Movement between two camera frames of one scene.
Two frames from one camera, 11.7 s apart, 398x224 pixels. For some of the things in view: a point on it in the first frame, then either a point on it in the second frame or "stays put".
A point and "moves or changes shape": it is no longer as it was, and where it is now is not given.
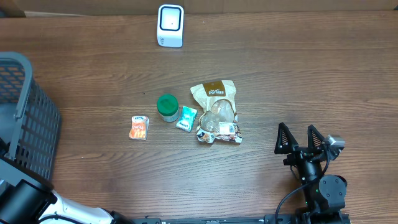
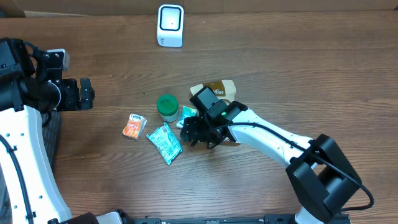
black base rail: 269,219 stays put
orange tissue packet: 140,127 moves or changes shape
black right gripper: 299,153 → 193,130
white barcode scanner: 170,25 stays put
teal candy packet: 186,119 stays put
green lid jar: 168,107 stays put
